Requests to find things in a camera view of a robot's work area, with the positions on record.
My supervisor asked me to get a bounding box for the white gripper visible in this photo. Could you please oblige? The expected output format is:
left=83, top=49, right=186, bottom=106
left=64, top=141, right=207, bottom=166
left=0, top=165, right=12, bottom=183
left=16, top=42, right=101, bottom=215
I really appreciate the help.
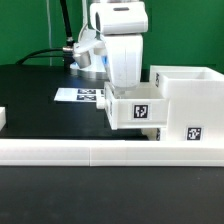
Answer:
left=73, top=34, right=143, bottom=89

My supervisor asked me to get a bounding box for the white drawer tray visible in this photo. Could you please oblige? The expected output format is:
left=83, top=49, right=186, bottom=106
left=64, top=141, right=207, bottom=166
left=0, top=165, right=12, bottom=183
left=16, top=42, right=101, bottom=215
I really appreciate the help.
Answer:
left=96, top=82, right=169, bottom=130
left=141, top=128, right=166, bottom=141

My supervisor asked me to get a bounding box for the white drawer cabinet box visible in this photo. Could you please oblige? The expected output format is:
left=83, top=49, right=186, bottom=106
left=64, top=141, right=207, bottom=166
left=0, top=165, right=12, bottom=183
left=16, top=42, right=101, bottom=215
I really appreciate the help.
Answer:
left=150, top=66, right=224, bottom=142

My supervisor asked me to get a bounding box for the white front drawer tray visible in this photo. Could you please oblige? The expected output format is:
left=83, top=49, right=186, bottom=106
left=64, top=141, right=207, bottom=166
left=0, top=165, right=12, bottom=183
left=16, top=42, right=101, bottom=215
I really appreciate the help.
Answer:
left=141, top=128, right=166, bottom=141

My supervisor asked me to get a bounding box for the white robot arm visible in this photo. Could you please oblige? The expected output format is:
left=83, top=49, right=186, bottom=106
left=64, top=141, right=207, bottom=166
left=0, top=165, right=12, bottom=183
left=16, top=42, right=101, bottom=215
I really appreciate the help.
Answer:
left=73, top=0, right=148, bottom=91

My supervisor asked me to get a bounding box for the white marker sheet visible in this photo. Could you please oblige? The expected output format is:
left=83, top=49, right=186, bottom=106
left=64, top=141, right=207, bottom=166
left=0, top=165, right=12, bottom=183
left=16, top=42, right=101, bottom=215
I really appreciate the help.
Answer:
left=54, top=88, right=104, bottom=102

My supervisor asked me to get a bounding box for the black raised base platform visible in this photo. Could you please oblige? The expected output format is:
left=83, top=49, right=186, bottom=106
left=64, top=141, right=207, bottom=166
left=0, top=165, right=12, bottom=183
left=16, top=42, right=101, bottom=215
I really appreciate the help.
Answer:
left=0, top=65, right=150, bottom=140

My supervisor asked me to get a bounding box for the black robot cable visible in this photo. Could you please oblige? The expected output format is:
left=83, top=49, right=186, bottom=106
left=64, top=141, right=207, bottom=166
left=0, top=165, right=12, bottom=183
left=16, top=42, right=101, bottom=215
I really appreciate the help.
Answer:
left=14, top=0, right=77, bottom=66

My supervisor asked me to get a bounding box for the white left fence rail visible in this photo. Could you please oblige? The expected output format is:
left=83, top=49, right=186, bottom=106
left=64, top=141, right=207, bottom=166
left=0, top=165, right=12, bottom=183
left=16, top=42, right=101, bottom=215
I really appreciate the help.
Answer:
left=0, top=107, right=6, bottom=131

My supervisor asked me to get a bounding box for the white fence rail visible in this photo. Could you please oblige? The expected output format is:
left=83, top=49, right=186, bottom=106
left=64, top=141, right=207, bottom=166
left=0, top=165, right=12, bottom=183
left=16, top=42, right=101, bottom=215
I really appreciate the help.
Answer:
left=0, top=139, right=224, bottom=167
left=0, top=107, right=6, bottom=131

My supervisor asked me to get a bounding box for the white front fence rail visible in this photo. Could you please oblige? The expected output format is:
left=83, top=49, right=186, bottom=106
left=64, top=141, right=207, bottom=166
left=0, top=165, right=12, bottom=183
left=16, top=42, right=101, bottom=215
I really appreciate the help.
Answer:
left=0, top=139, right=224, bottom=167

